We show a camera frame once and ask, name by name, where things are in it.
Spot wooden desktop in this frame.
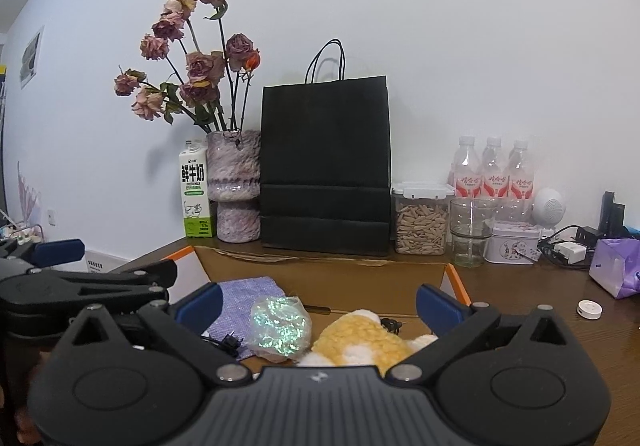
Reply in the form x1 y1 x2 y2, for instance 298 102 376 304
112 226 640 446

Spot clear container of seeds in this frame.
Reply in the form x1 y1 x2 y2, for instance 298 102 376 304
391 182 456 256

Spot white charger with cables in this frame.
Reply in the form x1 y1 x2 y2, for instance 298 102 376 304
537 225 601 272

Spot iridescent shiny pouch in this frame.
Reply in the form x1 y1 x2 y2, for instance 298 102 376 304
248 296 312 358

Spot pink marbled vase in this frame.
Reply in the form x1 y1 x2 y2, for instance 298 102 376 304
206 130 262 243

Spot white tin box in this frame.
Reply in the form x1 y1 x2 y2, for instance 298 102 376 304
485 222 543 265

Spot purple knitted pouch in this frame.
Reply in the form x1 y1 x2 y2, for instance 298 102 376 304
202 276 286 359

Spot wall poster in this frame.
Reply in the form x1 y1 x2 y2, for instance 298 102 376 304
20 26 45 89

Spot dried pink roses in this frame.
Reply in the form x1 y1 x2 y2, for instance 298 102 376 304
114 0 262 134

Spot white and yellow plush toy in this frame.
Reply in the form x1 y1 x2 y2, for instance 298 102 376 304
295 310 441 367

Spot clear glass cup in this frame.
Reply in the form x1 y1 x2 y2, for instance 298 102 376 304
449 197 498 268

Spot black upright device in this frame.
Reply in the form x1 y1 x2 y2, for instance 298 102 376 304
600 191 627 234

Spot white printed box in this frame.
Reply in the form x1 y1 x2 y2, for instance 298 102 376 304
85 248 133 274

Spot pink label water bottle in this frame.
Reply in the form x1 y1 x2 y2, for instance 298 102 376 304
507 140 537 202
480 137 511 199
452 136 483 199

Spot red orange cardboard box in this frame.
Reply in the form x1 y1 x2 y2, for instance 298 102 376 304
167 245 473 367

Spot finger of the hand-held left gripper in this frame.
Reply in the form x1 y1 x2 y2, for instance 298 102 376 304
0 238 86 279
0 258 178 322

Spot purple tissue pack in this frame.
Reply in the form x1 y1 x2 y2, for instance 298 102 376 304
588 238 640 300

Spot white round speaker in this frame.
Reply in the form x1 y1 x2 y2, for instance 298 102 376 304
531 188 568 229

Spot white green milk carton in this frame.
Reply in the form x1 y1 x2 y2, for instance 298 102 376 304
179 140 218 238

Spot black paper bag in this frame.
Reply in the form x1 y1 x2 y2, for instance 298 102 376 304
260 40 392 257

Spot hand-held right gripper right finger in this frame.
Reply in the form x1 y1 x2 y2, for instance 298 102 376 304
385 283 573 384

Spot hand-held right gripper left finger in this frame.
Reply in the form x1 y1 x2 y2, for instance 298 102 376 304
67 282 251 384

